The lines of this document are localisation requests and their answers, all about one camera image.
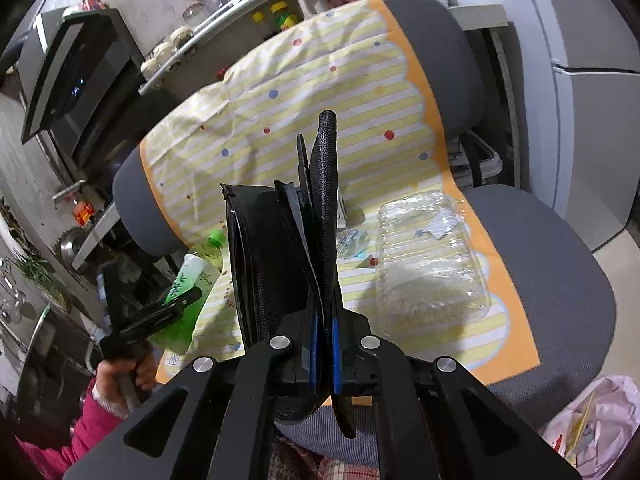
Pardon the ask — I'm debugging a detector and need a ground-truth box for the yellow striped plastic mat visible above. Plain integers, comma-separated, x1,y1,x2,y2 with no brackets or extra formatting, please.
139,0,542,386

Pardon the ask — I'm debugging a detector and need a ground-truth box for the white plastic crate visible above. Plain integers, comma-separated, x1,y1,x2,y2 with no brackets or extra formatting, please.
447,132,503,192

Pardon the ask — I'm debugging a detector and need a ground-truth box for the curved glass shelf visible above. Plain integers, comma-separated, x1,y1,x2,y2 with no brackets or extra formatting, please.
139,0,321,96

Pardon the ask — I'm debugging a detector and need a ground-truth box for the black microwave oven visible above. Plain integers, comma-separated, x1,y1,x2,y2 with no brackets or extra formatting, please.
20,7,146,161

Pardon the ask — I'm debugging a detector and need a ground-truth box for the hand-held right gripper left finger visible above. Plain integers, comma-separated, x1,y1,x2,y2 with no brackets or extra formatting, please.
62,310,326,480

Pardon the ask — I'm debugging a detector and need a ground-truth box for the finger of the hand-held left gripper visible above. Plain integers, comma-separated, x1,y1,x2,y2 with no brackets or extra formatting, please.
150,285,203,318

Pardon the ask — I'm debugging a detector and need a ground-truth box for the green label bottle yellow cap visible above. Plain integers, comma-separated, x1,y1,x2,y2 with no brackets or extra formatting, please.
270,2,298,31

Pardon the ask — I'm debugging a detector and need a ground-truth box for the metal bowl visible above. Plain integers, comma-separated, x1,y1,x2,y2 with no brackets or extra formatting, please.
60,227,96,266

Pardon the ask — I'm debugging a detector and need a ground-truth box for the green plastic drink bottle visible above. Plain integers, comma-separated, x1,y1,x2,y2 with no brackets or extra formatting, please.
147,230,226,356

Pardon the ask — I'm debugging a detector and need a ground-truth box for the pink plastic bag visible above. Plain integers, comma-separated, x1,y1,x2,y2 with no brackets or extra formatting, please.
542,375,640,480

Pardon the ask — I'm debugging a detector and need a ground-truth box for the grey office chair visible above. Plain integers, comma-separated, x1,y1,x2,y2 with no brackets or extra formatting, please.
112,0,616,468

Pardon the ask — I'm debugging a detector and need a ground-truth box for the black leather wallet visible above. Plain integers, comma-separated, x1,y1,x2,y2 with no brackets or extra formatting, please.
220,109,358,438

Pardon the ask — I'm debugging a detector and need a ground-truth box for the person's left hand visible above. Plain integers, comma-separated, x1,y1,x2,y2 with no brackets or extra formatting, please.
95,342,158,416

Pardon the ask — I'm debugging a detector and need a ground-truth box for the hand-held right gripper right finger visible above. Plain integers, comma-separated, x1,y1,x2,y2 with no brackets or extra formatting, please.
327,305,583,480

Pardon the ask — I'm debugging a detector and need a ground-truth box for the red label bottle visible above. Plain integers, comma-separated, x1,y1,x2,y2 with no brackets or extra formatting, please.
74,200,98,226

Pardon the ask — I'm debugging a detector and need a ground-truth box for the green potted plant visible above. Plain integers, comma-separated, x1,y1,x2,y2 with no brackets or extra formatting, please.
15,255,66,306

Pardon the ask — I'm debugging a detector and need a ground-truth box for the clear plastic clamshell container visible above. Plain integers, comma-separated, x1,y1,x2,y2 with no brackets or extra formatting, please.
376,190,492,321

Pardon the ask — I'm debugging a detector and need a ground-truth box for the person's left forearm pink sleeve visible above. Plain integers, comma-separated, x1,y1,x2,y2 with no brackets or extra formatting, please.
15,380,131,480

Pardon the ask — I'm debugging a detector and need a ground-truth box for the grey refrigerator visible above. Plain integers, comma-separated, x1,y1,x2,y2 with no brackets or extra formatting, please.
510,0,640,253

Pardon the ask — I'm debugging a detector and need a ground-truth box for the person's plaid trouser leg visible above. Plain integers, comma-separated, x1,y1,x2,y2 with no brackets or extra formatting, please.
270,435,381,480

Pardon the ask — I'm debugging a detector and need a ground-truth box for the white counter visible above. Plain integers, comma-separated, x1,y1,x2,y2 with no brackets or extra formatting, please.
447,4,511,33

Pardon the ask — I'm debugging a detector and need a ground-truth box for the printed paper wrapper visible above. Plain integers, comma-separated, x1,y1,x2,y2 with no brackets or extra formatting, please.
336,227,381,268

